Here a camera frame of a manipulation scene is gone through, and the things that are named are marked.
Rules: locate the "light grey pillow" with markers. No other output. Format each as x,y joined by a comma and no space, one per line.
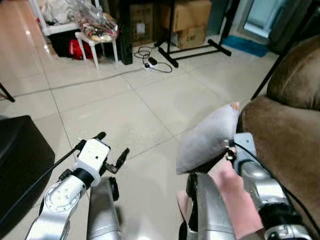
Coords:
207,137

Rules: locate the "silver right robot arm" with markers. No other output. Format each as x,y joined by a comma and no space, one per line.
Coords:
267,192

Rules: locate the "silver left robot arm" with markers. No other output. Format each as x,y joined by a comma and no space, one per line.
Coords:
59,197

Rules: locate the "brown fabric sofa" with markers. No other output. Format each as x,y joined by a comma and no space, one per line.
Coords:
287,130

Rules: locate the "blue floor mat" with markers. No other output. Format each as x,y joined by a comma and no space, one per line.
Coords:
245,46

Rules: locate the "black metal floor stand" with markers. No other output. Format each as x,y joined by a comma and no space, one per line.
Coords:
172,52

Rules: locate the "silver left robot leg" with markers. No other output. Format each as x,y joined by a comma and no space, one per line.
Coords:
102,210

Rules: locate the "silver robot leg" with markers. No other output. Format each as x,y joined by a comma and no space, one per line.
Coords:
102,210
210,210

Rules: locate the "silver right robot leg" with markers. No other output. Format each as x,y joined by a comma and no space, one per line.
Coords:
210,210

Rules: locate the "black leather seat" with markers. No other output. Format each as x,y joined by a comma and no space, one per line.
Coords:
22,160

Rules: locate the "thin black slanted pole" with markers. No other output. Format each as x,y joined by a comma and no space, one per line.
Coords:
270,70

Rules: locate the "red bag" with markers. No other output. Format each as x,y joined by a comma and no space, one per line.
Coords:
76,49

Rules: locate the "small white stool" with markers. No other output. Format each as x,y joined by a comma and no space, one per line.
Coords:
95,42

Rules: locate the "black tripod leg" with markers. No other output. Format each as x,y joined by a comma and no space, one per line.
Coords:
6,92

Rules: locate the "clear plastic snack bag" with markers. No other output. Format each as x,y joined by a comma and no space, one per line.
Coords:
95,22

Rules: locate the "white shelf rack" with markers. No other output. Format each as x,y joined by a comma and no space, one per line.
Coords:
52,27

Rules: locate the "tall dark cardboard box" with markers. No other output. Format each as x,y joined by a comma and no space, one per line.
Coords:
141,25

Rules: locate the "small printed cardboard box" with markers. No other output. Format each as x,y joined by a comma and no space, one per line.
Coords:
192,37

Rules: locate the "grey framed mirror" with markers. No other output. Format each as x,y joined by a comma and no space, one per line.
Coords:
260,17

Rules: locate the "large brown cardboard box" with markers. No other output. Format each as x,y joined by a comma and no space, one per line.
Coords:
192,14

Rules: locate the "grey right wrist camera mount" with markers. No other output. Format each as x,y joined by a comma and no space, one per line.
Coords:
245,145

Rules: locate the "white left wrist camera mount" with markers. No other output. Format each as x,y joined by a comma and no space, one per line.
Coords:
92,155

